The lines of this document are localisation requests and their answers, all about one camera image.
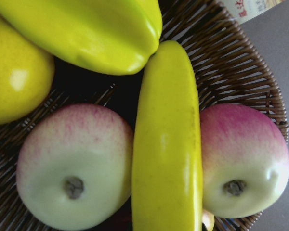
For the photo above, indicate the yellow star fruit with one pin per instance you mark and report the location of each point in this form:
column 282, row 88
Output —
column 114, row 37

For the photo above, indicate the pink red apple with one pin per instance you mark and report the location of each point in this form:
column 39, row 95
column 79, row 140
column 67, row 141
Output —
column 245, row 160

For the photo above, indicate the yellow orange pear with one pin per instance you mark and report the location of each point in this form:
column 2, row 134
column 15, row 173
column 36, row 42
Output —
column 26, row 74

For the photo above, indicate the small paper tag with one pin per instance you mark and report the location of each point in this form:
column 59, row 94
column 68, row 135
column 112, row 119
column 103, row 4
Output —
column 245, row 10

